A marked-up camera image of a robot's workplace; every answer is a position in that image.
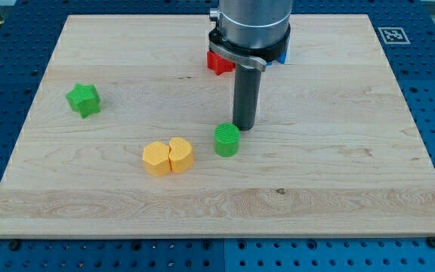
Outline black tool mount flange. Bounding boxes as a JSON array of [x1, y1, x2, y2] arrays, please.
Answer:
[[208, 24, 291, 72]]

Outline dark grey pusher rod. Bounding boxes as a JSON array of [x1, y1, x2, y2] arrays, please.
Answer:
[[233, 64, 261, 131]]

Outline green cylinder block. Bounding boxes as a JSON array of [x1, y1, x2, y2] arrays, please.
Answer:
[[214, 122, 240, 157]]

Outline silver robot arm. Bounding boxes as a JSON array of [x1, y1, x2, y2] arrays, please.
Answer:
[[208, 0, 293, 131]]

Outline yellow heart block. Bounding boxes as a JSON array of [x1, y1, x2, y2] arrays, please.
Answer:
[[169, 138, 194, 173]]

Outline blue block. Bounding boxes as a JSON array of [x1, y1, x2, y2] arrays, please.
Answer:
[[276, 49, 288, 64]]

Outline red star block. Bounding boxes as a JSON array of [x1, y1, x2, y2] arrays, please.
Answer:
[[207, 51, 236, 76]]

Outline yellow hexagon block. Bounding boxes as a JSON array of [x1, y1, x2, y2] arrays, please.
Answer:
[[142, 141, 171, 177]]

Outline fiducial marker tag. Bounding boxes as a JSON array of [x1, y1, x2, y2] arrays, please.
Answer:
[[378, 26, 410, 45]]

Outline wooden board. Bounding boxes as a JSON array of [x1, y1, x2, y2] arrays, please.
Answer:
[[0, 14, 435, 239]]

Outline green star block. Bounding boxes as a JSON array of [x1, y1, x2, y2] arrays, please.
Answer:
[[66, 83, 100, 119]]

